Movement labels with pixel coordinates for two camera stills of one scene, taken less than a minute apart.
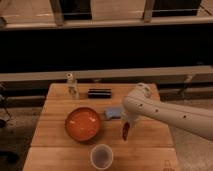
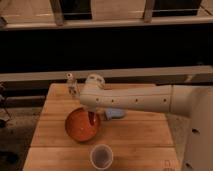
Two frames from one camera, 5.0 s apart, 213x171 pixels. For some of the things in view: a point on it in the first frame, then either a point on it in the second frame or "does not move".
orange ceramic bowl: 82,124 does not move
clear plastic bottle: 73,87 does not move
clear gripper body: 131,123 -> 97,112
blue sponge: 113,113 does not move
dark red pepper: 125,130 -> 91,116
